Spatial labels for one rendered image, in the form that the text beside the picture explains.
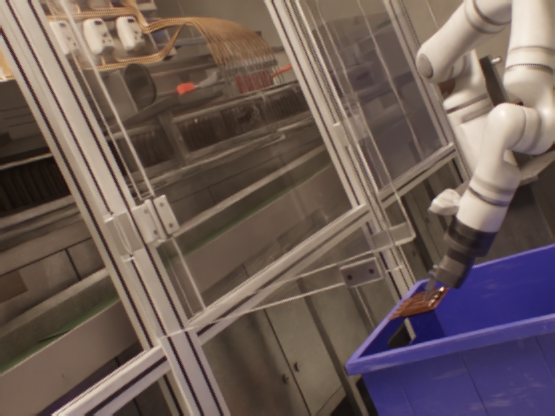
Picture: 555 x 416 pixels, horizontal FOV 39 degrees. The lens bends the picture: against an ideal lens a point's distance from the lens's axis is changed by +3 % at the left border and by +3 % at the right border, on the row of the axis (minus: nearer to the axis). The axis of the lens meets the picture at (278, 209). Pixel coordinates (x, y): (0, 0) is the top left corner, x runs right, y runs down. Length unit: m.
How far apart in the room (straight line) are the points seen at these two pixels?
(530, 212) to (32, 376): 1.01
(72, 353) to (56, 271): 0.37
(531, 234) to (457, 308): 0.22
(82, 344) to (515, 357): 0.64
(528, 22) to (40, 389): 0.90
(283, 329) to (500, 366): 0.91
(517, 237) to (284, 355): 0.68
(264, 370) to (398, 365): 0.71
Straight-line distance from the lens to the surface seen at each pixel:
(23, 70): 1.23
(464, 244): 1.31
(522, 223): 1.66
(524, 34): 1.30
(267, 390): 1.91
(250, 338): 1.90
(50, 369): 1.16
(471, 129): 1.69
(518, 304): 1.57
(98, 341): 1.22
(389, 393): 1.29
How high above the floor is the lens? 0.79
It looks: 4 degrees down
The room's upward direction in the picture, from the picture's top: 24 degrees counter-clockwise
